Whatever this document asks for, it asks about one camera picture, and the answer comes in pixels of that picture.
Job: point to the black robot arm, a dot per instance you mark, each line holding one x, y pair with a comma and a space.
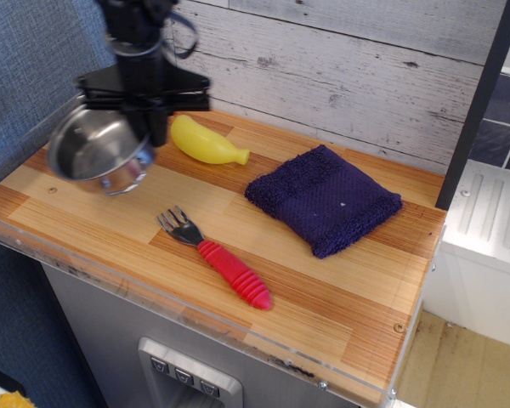
134, 29

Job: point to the yellow plastic banana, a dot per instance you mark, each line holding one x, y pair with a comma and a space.
203, 144

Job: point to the yellow object bottom left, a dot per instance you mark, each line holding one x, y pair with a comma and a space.
15, 400

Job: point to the dark right frame post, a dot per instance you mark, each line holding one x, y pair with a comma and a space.
487, 83

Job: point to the purple folded cloth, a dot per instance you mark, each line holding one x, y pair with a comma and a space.
325, 200

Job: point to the red handled fork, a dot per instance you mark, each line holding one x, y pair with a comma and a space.
241, 278

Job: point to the white ridged sink counter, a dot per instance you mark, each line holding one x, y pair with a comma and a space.
478, 220

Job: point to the stainless steel pot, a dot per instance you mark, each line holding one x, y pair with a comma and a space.
97, 150

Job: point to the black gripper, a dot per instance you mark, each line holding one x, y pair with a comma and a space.
145, 84

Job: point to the silver button panel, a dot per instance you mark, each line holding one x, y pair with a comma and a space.
177, 380

